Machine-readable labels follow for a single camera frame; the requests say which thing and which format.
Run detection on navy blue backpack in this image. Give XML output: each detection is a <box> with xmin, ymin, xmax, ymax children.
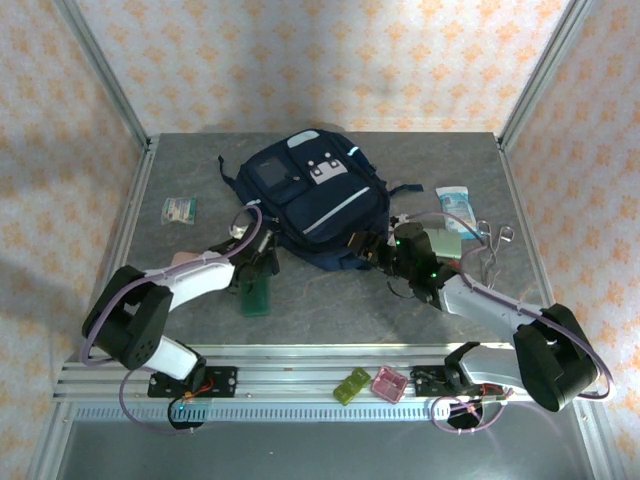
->
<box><xmin>217</xmin><ymin>128</ymin><xmax>424</xmax><ymax>274</ymax></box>

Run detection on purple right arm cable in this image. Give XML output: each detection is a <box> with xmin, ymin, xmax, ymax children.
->
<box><xmin>399</xmin><ymin>209</ymin><xmax>616</xmax><ymax>435</ymax></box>

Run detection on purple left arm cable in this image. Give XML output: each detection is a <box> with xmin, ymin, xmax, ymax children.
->
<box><xmin>79</xmin><ymin>204</ymin><xmax>266</xmax><ymax>436</ymax></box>

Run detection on silver metal eyelash curler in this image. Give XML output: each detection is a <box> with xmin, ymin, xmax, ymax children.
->
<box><xmin>476</xmin><ymin>219</ymin><xmax>516</xmax><ymax>247</ymax></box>

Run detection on small green tissue packet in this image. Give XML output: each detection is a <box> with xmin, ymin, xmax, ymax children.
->
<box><xmin>160</xmin><ymin>195</ymin><xmax>198</xmax><ymax>227</ymax></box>

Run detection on green translucent pencil case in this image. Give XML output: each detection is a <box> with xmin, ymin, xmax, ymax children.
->
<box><xmin>238</xmin><ymin>277</ymin><xmax>273</xmax><ymax>318</ymax></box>

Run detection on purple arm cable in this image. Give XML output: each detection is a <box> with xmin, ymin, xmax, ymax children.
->
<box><xmin>399</xmin><ymin>209</ymin><xmax>616</xmax><ymax>435</ymax></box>
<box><xmin>79</xmin><ymin>204</ymin><xmax>266</xmax><ymax>436</ymax></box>

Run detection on slotted grey cable duct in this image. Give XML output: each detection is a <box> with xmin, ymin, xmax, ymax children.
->
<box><xmin>73</xmin><ymin>403</ymin><xmax>581</xmax><ymax>425</ymax></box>

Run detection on sage green wallet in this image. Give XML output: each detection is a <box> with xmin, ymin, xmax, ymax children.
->
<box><xmin>426</xmin><ymin>227</ymin><xmax>462</xmax><ymax>261</ymax></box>

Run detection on small pink plastic box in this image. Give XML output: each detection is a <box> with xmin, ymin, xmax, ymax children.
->
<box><xmin>369</xmin><ymin>365</ymin><xmax>409</xmax><ymax>404</ymax></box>

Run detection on blue wet wipes pack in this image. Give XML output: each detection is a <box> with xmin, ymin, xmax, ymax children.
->
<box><xmin>433</xmin><ymin>185</ymin><xmax>477</xmax><ymax>242</ymax></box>

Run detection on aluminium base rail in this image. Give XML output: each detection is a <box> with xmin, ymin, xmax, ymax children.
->
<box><xmin>52</xmin><ymin>343</ymin><xmax>600</xmax><ymax>404</ymax></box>

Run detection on small green plastic box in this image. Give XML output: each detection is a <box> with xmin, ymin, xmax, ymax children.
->
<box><xmin>332</xmin><ymin>367</ymin><xmax>372</xmax><ymax>404</ymax></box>

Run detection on aluminium frame post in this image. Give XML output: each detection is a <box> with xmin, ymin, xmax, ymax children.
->
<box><xmin>52</xmin><ymin>0</ymin><xmax>154</xmax><ymax>151</ymax></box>
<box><xmin>497</xmin><ymin>0</ymin><xmax>594</xmax><ymax>151</ymax></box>

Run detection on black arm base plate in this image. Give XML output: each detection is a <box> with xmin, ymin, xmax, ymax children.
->
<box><xmin>410</xmin><ymin>364</ymin><xmax>507</xmax><ymax>401</ymax></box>
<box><xmin>147</xmin><ymin>365</ymin><xmax>239</xmax><ymax>399</ymax></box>

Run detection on grey metal panel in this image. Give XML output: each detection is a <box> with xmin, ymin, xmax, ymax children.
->
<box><xmin>49</xmin><ymin>419</ymin><xmax>606</xmax><ymax>480</ymax></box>

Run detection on aluminium side rail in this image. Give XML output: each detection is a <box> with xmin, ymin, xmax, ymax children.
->
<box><xmin>496</xmin><ymin>134</ymin><xmax>571</xmax><ymax>361</ymax></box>
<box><xmin>77</xmin><ymin>135</ymin><xmax>162</xmax><ymax>362</ymax></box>

